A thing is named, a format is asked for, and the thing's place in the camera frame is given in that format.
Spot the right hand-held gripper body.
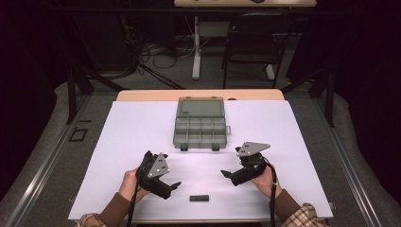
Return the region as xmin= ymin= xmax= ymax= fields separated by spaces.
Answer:
xmin=230 ymin=141 xmax=271 ymax=187

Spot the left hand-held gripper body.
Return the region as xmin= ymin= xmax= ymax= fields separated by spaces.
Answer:
xmin=135 ymin=152 xmax=174 ymax=201

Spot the small black stick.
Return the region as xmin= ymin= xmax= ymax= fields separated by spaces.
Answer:
xmin=189 ymin=194 xmax=210 ymax=203

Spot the grey translucent compartment box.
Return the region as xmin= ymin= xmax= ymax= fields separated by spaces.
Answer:
xmin=172 ymin=96 xmax=232 ymax=152

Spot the person's right hand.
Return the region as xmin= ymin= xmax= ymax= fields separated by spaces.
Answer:
xmin=251 ymin=164 xmax=284 ymax=201

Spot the person's left hand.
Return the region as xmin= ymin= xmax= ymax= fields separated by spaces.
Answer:
xmin=117 ymin=167 xmax=150 ymax=203

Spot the white table board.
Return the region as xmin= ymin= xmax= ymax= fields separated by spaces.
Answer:
xmin=67 ymin=99 xmax=335 ymax=221

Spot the white desk foot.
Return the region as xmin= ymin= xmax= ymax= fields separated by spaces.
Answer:
xmin=265 ymin=63 xmax=276 ymax=80

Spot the black metal stand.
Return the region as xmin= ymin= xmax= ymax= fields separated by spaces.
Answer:
xmin=65 ymin=66 xmax=128 ymax=126
xmin=279 ymin=66 xmax=336 ymax=129

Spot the white desk leg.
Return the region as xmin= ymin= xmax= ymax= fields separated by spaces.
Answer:
xmin=191 ymin=15 xmax=203 ymax=80

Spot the black folding chair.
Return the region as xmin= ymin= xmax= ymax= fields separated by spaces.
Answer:
xmin=221 ymin=12 xmax=297 ymax=90

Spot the grey tray under desk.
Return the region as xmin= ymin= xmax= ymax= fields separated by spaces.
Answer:
xmin=198 ymin=20 xmax=232 ymax=39

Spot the dark curtain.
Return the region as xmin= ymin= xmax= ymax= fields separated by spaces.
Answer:
xmin=0 ymin=0 xmax=72 ymax=198
xmin=330 ymin=0 xmax=401 ymax=204

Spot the light wooden desk top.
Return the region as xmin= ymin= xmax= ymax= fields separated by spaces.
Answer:
xmin=173 ymin=0 xmax=318 ymax=9

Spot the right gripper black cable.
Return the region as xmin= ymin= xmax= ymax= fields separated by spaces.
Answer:
xmin=261 ymin=155 xmax=280 ymax=227

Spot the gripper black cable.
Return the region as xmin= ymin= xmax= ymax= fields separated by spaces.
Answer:
xmin=261 ymin=155 xmax=280 ymax=227
xmin=126 ymin=175 xmax=142 ymax=227

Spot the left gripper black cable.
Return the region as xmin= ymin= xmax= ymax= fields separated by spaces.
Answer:
xmin=126 ymin=175 xmax=142 ymax=227

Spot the metal floor rail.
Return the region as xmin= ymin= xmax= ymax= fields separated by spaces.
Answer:
xmin=4 ymin=94 xmax=94 ymax=227
xmin=310 ymin=97 xmax=383 ymax=227

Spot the cable bundle on floor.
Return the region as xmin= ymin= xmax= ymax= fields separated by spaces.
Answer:
xmin=138 ymin=37 xmax=197 ymax=71

